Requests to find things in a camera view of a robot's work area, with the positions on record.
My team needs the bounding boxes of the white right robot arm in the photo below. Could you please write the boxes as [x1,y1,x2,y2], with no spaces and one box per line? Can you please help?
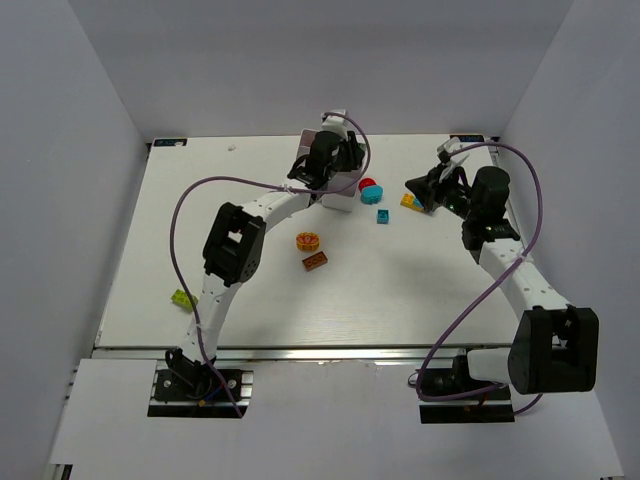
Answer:
[405,165,599,399]

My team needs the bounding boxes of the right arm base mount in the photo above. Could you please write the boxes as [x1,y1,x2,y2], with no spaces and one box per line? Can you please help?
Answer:
[418,349,515,425]

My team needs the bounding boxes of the teal rounded lego brick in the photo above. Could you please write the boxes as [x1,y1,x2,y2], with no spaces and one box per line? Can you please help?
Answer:
[360,185,384,205]

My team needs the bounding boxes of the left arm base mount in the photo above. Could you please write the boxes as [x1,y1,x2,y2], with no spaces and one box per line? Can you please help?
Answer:
[147,348,252,419]

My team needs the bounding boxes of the brown lego plate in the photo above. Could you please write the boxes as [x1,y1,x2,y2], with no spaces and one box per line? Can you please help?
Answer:
[302,251,328,272]

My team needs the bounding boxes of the white divided container left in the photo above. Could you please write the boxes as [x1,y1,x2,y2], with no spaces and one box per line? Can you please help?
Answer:
[287,129,340,195]

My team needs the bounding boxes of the lime green lego brick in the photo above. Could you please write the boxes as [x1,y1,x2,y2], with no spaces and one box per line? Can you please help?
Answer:
[171,289,198,313]

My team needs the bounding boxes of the left blue corner label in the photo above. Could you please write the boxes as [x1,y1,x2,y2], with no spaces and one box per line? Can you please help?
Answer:
[152,138,188,148]

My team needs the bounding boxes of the yellow butterfly lego brick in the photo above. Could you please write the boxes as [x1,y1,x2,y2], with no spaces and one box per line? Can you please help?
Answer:
[295,232,320,252]

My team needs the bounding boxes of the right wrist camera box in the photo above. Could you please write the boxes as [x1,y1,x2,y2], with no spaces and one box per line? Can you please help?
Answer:
[436,136,469,176]

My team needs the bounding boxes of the small teal lego brick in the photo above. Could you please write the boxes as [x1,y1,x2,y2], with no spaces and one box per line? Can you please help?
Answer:
[376,209,390,225]

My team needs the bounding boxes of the blue table corner label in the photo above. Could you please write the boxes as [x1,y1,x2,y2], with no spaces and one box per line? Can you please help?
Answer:
[449,134,485,143]

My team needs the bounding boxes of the red arch lego brick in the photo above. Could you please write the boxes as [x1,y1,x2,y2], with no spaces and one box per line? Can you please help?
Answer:
[358,177,376,191]

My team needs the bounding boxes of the aluminium table rail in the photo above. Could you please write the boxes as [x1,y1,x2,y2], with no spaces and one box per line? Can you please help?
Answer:
[90,347,430,365]

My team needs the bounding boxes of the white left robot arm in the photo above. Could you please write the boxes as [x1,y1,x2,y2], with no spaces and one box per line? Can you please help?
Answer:
[184,130,371,366]

